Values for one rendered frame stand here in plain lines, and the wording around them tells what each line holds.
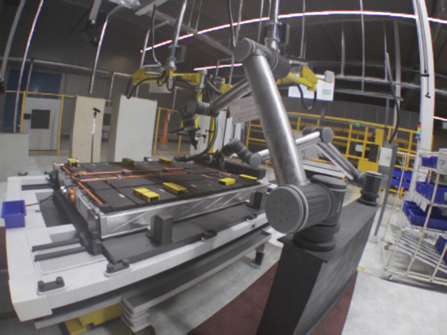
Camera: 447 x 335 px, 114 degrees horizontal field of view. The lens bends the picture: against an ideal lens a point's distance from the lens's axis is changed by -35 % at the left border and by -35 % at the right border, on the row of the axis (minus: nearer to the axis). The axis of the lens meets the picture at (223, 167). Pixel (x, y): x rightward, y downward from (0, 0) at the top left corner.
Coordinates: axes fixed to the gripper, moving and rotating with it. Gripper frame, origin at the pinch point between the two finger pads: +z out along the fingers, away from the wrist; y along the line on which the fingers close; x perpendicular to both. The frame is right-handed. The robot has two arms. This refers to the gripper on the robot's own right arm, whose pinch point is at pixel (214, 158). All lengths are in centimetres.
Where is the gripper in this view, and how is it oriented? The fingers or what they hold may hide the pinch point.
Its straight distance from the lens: 222.5
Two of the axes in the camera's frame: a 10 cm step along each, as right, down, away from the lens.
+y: 1.8, 9.5, -2.6
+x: 8.0, 0.2, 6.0
